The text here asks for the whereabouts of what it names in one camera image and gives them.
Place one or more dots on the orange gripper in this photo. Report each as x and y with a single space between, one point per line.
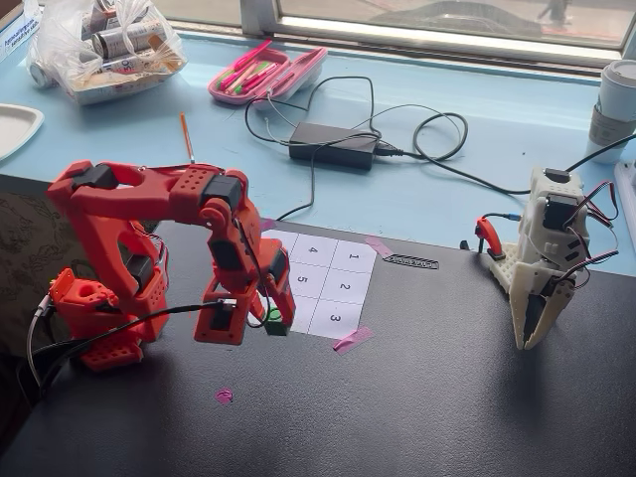
279 270

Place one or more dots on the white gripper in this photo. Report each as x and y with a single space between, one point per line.
536 318

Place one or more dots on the green cube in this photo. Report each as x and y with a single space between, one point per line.
277 327

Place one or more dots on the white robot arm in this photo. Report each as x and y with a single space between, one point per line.
556 199

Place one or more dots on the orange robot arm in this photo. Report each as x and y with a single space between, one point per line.
99 213

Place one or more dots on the numbered grid paper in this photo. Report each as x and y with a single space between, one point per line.
343 288

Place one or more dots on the pink tape strip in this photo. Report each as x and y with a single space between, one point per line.
354 339
378 246
268 224

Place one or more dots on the orange table clamp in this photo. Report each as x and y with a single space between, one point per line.
489 238

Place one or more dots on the small pink tape scrap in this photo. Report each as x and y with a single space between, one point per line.
224 396

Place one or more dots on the black striped sticker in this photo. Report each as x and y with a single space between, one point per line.
411 262

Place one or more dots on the white power strip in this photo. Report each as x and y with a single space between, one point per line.
627 179

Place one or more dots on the black power adapter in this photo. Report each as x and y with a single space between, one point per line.
333 145

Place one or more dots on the orange pencil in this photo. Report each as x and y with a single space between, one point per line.
187 139

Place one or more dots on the paper coffee cup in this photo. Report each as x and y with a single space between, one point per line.
613 109

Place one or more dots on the pink pencil case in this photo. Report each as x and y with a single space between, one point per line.
293 74

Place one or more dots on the pink pen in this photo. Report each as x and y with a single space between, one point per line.
253 53

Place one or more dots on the printed food box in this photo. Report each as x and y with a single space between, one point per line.
124 82

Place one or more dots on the printed drink can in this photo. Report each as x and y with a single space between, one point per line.
41 74
124 40

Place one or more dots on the white paper plate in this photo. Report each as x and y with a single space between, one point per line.
15 129

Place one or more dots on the clear plastic bag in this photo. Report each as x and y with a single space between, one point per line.
64 40

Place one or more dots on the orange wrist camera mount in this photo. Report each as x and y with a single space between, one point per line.
218 330

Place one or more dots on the grey window frame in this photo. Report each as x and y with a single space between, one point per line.
447 42

